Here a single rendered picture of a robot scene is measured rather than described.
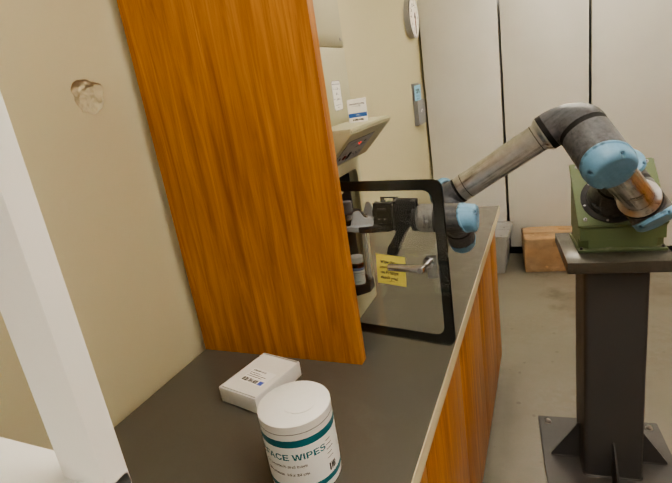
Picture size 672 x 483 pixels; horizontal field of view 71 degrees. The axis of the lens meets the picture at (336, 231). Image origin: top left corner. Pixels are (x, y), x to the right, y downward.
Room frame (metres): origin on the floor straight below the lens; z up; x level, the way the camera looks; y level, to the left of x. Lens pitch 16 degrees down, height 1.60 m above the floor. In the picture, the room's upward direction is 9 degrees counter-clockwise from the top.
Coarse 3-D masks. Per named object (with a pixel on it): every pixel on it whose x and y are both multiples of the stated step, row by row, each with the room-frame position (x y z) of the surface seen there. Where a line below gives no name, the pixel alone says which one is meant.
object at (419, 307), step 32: (352, 192) 1.10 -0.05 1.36; (384, 192) 1.05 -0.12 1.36; (416, 192) 1.01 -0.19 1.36; (352, 224) 1.11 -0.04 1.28; (384, 224) 1.06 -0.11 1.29; (416, 224) 1.01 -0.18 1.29; (352, 256) 1.12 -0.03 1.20; (416, 256) 1.02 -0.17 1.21; (384, 288) 1.07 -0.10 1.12; (416, 288) 1.02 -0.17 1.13; (448, 288) 0.98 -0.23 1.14; (384, 320) 1.08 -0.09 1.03; (416, 320) 1.03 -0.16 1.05; (448, 320) 0.98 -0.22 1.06
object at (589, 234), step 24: (576, 168) 1.67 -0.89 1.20; (648, 168) 1.58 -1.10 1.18; (576, 192) 1.61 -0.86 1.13; (576, 216) 1.55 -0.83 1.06; (600, 216) 1.51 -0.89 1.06; (624, 216) 1.49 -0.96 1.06; (576, 240) 1.58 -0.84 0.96; (600, 240) 1.50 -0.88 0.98; (624, 240) 1.48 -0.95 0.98; (648, 240) 1.45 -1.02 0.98
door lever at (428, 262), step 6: (426, 258) 1.00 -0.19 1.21; (390, 264) 1.00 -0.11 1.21; (396, 264) 1.00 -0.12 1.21; (402, 264) 0.99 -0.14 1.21; (408, 264) 0.99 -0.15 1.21; (426, 264) 0.98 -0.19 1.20; (432, 264) 0.99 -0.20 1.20; (390, 270) 1.00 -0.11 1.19; (396, 270) 0.99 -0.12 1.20; (402, 270) 0.98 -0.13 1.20; (408, 270) 0.98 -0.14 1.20; (414, 270) 0.97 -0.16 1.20; (420, 270) 0.96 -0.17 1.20
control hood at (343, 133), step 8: (368, 120) 1.30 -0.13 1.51; (376, 120) 1.28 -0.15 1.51; (384, 120) 1.34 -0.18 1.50; (336, 128) 1.19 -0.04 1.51; (344, 128) 1.15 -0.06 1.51; (352, 128) 1.12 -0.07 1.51; (360, 128) 1.16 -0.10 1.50; (368, 128) 1.22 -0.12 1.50; (376, 128) 1.31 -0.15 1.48; (336, 136) 1.12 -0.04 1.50; (344, 136) 1.11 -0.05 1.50; (352, 136) 1.13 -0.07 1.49; (360, 136) 1.21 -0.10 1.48; (376, 136) 1.40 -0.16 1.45; (336, 144) 1.12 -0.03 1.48; (344, 144) 1.12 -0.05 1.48; (368, 144) 1.38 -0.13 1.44; (336, 152) 1.12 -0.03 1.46; (360, 152) 1.36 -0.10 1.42
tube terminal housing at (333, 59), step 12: (324, 48) 1.32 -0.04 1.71; (336, 48) 1.39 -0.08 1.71; (324, 60) 1.31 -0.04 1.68; (336, 60) 1.38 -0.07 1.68; (324, 72) 1.30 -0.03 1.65; (336, 72) 1.37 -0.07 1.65; (348, 84) 1.44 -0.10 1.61; (348, 96) 1.43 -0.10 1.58; (336, 120) 1.32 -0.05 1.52; (348, 120) 1.40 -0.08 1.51; (348, 168) 1.36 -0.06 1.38; (360, 180) 1.43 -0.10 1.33
